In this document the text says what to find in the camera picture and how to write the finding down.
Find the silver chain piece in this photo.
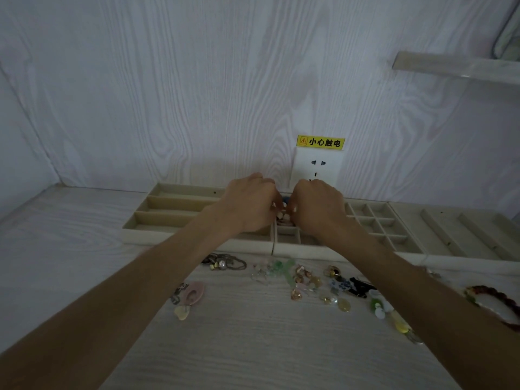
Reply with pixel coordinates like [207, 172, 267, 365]
[170, 282, 190, 306]

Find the person's left hand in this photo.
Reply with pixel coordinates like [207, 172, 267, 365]
[207, 172, 283, 237]

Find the green bead bracelet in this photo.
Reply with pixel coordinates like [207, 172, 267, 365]
[271, 258, 298, 287]

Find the beige tray with long compartments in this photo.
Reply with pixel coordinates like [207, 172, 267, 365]
[121, 182, 278, 255]

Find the person's right hand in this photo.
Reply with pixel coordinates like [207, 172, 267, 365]
[284, 178, 355, 242]

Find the black jewellery piece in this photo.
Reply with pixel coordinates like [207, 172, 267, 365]
[349, 277, 378, 299]

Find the beige tray with small grid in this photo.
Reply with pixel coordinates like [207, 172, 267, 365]
[273, 195, 424, 261]

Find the cluster of gold earrings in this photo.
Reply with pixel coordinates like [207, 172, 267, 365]
[290, 264, 324, 302]

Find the yellow bead jewellery piece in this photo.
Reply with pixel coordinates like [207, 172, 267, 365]
[391, 310, 424, 346]

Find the green and white bead piece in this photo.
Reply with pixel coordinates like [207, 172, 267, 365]
[369, 290, 394, 320]

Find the dark hair tie with pearls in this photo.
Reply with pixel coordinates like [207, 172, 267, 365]
[201, 252, 248, 272]

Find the yellow warning label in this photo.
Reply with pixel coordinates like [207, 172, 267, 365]
[296, 135, 346, 151]

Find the pink oval pendant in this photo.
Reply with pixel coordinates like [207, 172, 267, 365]
[180, 281, 206, 308]

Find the red bead bracelet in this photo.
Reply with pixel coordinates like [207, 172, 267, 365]
[464, 285, 520, 333]

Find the clear acrylic shelf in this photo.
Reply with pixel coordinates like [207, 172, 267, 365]
[392, 51, 520, 86]

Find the blue and white floral piece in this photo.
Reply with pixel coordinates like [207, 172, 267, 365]
[328, 278, 352, 296]

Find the white wall socket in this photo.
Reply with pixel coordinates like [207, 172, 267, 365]
[289, 146, 345, 190]

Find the beige tray with raised dividers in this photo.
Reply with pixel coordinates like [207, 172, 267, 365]
[388, 201, 520, 273]

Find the person's left forearm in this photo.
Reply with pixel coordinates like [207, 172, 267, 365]
[0, 203, 240, 390]

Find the person's right forearm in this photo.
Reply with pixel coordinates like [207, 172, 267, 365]
[323, 220, 520, 390]

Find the clear crystal jewellery piece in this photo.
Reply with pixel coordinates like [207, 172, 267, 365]
[251, 261, 274, 285]

